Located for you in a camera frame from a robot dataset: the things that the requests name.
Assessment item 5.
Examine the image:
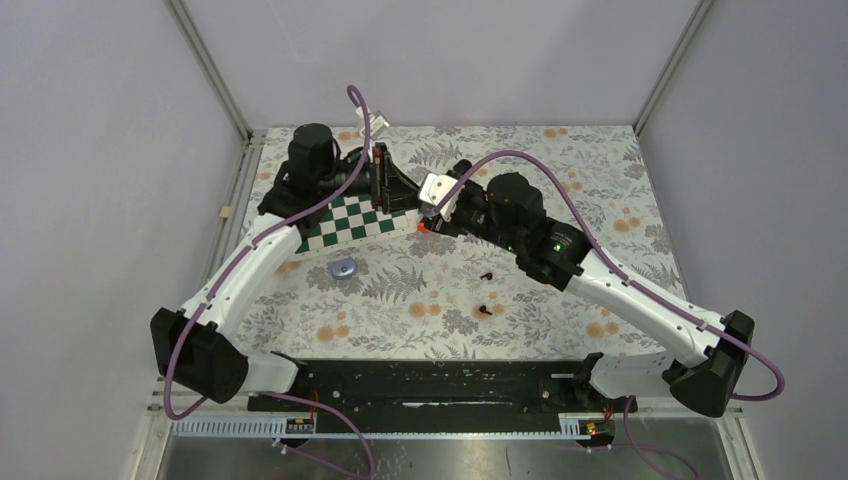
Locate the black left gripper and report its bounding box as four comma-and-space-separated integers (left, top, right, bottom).
319, 143, 428, 214

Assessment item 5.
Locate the purple earbud charging case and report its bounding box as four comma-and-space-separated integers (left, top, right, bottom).
329, 257, 358, 280

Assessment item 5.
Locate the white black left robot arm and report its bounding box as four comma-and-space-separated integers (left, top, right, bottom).
150, 123, 420, 411

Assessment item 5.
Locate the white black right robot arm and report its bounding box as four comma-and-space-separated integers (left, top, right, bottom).
419, 173, 755, 418

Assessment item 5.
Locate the black marker orange cap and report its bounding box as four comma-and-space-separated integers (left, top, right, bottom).
415, 158, 474, 234

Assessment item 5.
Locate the green white checkered board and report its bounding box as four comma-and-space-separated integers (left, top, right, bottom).
293, 196, 420, 259

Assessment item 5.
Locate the floral patterned table mat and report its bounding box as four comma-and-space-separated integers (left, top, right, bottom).
235, 126, 684, 360

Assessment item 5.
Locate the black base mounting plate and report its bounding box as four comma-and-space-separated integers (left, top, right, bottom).
247, 360, 626, 425

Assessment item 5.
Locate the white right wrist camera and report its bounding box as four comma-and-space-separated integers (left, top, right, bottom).
417, 173, 458, 222

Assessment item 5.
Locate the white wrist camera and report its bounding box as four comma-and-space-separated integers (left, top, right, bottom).
417, 173, 458, 222
357, 110, 390, 141

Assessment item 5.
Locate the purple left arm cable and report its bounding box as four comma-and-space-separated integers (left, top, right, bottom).
162, 84, 374, 423

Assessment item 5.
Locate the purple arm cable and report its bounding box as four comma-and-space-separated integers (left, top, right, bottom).
433, 150, 786, 403
162, 84, 374, 423

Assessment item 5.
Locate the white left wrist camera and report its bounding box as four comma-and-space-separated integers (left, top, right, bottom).
357, 110, 390, 141

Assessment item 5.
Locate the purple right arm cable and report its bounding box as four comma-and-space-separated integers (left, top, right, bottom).
433, 150, 786, 403

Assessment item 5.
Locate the white slotted cable duct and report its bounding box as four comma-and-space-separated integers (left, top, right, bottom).
174, 412, 601, 441

